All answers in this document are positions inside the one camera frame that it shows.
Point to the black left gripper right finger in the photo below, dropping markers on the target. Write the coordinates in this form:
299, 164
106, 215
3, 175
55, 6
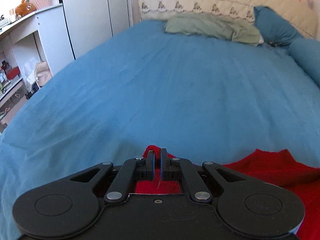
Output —
170, 167

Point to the red cloth garment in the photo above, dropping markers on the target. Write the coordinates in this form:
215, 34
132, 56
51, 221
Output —
280, 168

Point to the dark blue rolled blanket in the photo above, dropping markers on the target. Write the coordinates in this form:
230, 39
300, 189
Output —
278, 32

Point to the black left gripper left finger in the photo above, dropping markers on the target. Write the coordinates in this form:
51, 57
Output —
145, 167

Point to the orange plush toy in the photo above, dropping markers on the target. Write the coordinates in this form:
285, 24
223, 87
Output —
24, 8

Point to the pale green folded garment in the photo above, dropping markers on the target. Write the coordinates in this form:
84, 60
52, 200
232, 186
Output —
219, 27

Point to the blue bed sheet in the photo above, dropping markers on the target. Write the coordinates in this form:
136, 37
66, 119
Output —
199, 97

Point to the white desk shelf unit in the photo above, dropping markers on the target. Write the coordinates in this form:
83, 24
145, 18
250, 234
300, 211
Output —
40, 36

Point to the beige bag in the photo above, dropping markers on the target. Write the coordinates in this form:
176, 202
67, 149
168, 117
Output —
42, 73

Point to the red storage box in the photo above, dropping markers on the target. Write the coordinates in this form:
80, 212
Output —
11, 74

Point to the cream quilted headboard cover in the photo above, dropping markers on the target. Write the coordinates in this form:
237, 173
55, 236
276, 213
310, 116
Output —
304, 19

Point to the white wardrobe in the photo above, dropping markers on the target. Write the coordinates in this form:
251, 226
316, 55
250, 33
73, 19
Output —
93, 22

